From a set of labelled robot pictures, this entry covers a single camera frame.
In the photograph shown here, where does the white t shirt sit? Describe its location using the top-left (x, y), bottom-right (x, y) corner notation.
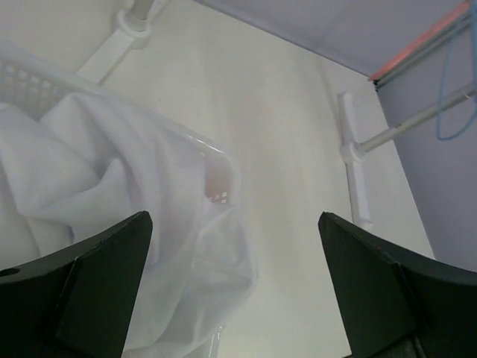
top-left (1, 93), bottom-right (257, 357)

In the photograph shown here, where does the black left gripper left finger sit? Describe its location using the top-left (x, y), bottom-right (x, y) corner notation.
top-left (1, 211), bottom-right (153, 357)

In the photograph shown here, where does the white metal clothes rack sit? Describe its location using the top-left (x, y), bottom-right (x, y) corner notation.
top-left (78, 1), bottom-right (476, 229)

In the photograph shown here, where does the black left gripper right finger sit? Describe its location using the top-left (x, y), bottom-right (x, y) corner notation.
top-left (318, 212), bottom-right (476, 357)

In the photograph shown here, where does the white plastic laundry basket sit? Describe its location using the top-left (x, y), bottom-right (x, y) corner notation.
top-left (0, 39), bottom-right (241, 358)

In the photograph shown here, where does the light blue red-shirt hanger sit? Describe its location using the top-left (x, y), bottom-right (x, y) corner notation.
top-left (436, 22), bottom-right (477, 142)

